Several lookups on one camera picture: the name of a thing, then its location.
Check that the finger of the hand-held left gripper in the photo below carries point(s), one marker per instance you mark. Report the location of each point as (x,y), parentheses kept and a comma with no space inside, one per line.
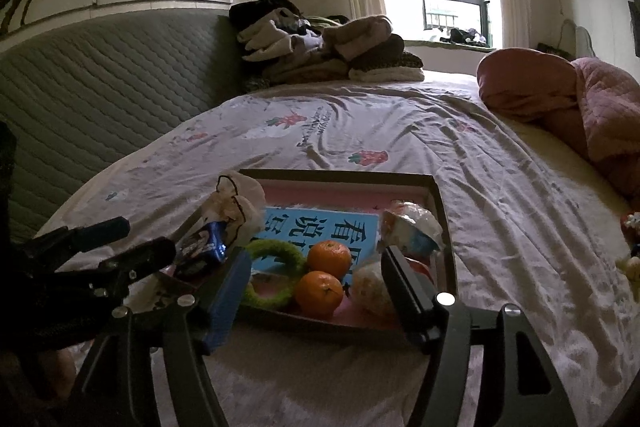
(90,234)
(145,257)

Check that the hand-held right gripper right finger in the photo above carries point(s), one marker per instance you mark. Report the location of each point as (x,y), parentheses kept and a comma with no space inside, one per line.
(400,287)

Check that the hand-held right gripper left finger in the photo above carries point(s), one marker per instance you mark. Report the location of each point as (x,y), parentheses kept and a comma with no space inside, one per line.
(225,307)

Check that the plastic-wrapped orange fruit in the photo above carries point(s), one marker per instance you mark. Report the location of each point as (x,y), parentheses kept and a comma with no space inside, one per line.
(372,292)

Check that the plastic-wrapped fruit with white top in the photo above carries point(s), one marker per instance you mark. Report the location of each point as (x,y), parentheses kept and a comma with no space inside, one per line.
(415,224)

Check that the blue snack packet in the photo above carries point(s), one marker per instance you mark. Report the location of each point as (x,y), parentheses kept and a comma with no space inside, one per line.
(210,244)

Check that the bare orange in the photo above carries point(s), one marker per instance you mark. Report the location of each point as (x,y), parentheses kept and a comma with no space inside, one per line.
(327,259)
(317,293)

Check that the shallow dark cardboard tray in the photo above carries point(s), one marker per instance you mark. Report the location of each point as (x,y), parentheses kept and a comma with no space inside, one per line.
(310,326)

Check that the pink and blue book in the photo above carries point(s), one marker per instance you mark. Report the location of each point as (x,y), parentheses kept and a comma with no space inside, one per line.
(295,222)

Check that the strawberry printed bedsheet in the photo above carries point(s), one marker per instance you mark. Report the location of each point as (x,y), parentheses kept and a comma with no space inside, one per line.
(500,232)

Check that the grey quilted headboard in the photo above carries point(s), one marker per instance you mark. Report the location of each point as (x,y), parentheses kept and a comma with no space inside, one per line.
(100,82)

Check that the cream bed sheet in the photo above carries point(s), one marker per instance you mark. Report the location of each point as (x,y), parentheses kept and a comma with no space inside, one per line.
(560,162)

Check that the white knitted garment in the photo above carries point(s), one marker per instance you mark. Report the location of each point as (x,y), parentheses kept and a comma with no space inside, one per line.
(390,74)

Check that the colourful toy figure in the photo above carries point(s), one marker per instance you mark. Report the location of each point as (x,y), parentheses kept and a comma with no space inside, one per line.
(631,247)

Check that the dark brown garment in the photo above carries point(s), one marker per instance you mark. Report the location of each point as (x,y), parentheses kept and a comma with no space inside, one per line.
(380,52)

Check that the cream garment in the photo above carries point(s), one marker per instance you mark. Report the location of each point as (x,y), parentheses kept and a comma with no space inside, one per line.
(270,42)

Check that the tan fleece garment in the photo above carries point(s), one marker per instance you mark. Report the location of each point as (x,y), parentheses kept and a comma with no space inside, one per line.
(360,32)

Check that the dark cloth heap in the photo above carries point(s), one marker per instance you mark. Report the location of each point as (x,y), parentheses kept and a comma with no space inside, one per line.
(465,36)

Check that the pink quilt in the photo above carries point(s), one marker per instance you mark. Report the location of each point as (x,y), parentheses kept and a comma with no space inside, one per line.
(600,107)

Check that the black garment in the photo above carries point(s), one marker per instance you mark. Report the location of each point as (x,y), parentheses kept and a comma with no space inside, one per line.
(255,9)

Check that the white ornate chair back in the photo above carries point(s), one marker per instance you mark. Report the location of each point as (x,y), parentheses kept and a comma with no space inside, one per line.
(577,38)

